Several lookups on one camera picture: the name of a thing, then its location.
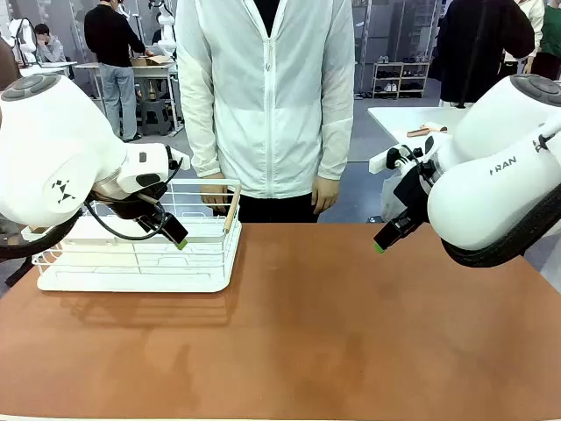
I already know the person's left hand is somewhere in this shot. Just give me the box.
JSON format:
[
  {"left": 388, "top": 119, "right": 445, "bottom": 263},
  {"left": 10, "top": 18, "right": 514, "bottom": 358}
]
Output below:
[{"left": 310, "top": 175, "right": 341, "bottom": 217}]

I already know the white side table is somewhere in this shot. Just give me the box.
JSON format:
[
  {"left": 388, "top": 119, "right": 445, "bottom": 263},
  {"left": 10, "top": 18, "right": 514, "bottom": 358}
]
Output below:
[{"left": 366, "top": 104, "right": 471, "bottom": 151}]

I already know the person in white jacket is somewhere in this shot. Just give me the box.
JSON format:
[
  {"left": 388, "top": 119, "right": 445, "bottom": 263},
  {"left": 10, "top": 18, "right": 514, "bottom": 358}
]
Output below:
[{"left": 174, "top": 0, "right": 356, "bottom": 225}]

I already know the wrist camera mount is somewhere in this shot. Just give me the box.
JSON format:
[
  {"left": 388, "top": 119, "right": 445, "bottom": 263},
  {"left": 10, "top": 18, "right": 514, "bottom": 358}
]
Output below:
[
  {"left": 368, "top": 144, "right": 424, "bottom": 175},
  {"left": 167, "top": 146, "right": 192, "bottom": 173}
]

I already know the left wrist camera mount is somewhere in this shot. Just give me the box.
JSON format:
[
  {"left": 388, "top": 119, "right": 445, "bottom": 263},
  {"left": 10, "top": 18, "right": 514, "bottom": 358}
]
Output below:
[{"left": 167, "top": 146, "right": 192, "bottom": 173}]

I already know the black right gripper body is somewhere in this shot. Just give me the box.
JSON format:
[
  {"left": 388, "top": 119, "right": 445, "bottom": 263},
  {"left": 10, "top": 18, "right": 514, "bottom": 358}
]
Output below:
[{"left": 394, "top": 165, "right": 436, "bottom": 225}]

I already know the seated person grey hoodie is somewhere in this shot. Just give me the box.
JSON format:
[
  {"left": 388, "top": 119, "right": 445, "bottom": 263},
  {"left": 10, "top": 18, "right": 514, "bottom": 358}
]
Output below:
[{"left": 33, "top": 23, "right": 67, "bottom": 64}]

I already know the white plastic bag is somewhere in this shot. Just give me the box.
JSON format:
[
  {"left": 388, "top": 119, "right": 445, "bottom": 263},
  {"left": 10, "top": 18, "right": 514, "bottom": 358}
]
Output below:
[{"left": 380, "top": 175, "right": 411, "bottom": 223}]

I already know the person in black coat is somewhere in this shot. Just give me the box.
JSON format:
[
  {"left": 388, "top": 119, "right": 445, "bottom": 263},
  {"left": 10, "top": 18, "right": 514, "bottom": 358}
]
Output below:
[{"left": 437, "top": 0, "right": 536, "bottom": 109}]

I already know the person in green top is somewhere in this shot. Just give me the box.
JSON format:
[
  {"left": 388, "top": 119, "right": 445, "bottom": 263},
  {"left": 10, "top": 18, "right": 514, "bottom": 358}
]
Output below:
[{"left": 522, "top": 0, "right": 561, "bottom": 82}]

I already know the person's right forearm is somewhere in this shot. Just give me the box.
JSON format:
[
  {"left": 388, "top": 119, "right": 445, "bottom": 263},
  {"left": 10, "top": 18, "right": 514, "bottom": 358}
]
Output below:
[{"left": 185, "top": 109, "right": 221, "bottom": 181}]

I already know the person's left forearm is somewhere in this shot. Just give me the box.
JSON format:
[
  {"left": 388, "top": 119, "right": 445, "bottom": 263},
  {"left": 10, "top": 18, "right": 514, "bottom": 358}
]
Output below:
[{"left": 316, "top": 117, "right": 355, "bottom": 181}]

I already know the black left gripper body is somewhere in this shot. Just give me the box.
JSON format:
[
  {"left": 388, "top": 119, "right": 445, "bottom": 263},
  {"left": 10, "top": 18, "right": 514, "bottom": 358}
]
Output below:
[{"left": 94, "top": 182, "right": 171, "bottom": 223}]

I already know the open cardboard box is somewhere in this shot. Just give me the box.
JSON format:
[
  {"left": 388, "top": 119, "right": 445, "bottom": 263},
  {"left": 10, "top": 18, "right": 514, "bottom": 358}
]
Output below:
[{"left": 130, "top": 54, "right": 174, "bottom": 68}]

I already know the person in cream top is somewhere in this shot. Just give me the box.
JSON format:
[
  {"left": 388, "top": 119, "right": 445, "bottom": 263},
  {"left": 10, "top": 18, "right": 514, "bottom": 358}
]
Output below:
[{"left": 502, "top": 0, "right": 547, "bottom": 76}]

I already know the white wire dish rack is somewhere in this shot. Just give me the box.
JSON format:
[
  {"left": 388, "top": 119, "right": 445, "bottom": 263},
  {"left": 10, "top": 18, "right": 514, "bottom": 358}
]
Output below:
[{"left": 31, "top": 177, "right": 243, "bottom": 294}]

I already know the person's right hand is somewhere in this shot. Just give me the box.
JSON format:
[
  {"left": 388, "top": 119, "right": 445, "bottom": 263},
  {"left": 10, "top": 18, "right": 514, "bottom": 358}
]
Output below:
[{"left": 199, "top": 176, "right": 238, "bottom": 216}]

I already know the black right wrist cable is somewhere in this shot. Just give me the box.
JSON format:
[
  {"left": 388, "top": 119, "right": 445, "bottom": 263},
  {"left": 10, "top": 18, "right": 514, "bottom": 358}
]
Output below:
[{"left": 400, "top": 144, "right": 436, "bottom": 182}]

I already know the black arm cable sleeve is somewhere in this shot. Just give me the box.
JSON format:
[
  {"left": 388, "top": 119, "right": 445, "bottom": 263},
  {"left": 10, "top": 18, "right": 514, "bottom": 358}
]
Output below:
[
  {"left": 0, "top": 209, "right": 85, "bottom": 260},
  {"left": 441, "top": 183, "right": 561, "bottom": 269}
]

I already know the white background work table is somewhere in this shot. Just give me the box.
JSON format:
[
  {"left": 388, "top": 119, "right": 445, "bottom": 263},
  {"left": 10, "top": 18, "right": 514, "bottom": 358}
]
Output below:
[{"left": 74, "top": 61, "right": 185, "bottom": 133}]

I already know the man in black sweater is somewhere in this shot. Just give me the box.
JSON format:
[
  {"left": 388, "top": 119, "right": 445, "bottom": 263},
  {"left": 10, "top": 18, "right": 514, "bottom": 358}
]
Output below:
[{"left": 82, "top": 0, "right": 155, "bottom": 143}]

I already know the wooden shoe rack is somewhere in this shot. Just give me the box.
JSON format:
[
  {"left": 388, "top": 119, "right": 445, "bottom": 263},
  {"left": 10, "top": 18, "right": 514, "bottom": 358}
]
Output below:
[{"left": 371, "top": 61, "right": 431, "bottom": 100}]

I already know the black left arm cable sleeve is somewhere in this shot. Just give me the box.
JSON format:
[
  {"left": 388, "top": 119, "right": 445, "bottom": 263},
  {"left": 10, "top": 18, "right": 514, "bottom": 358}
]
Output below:
[{"left": 0, "top": 209, "right": 85, "bottom": 260}]

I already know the black right arm cable sleeve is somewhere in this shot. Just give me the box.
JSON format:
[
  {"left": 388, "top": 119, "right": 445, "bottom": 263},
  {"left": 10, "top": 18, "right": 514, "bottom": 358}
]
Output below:
[{"left": 441, "top": 183, "right": 561, "bottom": 269}]

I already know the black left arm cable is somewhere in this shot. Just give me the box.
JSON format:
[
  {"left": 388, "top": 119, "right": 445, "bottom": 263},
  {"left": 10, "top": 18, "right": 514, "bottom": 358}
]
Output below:
[{"left": 84, "top": 156, "right": 186, "bottom": 243}]

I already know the grey plastic stool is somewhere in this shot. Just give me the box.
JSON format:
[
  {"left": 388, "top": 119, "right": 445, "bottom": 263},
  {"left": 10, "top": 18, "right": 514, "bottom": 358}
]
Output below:
[{"left": 138, "top": 98, "right": 173, "bottom": 137}]

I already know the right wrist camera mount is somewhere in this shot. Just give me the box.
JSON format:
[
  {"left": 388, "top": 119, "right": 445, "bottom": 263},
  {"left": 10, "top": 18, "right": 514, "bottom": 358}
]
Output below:
[{"left": 368, "top": 144, "right": 424, "bottom": 175}]

